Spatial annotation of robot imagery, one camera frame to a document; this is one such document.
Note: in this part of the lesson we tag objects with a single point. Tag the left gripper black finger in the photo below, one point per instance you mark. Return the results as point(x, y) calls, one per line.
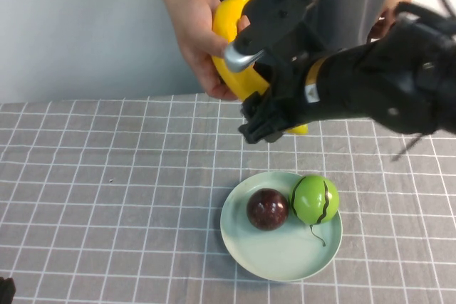
point(6, 291)

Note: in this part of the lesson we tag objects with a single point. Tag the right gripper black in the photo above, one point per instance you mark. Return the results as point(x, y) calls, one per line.
point(290, 97)

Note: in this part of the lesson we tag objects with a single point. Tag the yellow toy banana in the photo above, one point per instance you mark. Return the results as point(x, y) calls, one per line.
point(228, 15)

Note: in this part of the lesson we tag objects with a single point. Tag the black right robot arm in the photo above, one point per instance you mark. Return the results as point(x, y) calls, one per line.
point(374, 83)

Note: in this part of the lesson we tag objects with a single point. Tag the person's right hand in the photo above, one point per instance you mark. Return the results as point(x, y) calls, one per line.
point(196, 40)

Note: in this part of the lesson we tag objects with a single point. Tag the person's left hand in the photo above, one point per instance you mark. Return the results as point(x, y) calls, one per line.
point(379, 28)

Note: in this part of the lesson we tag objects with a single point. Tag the dark red toy fruit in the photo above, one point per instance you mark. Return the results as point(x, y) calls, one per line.
point(267, 209)

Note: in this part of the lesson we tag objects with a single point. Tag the green striped toy melon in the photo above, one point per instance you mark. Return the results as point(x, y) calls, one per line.
point(313, 199)

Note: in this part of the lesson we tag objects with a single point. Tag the grey white-grid tablecloth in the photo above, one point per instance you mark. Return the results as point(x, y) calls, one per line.
point(107, 211)

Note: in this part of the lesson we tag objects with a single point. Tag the pale green round plate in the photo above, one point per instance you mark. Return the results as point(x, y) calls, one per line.
point(278, 257)

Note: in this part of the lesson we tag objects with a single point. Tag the silver wrist camera black mount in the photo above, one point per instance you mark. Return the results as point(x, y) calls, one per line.
point(270, 26)

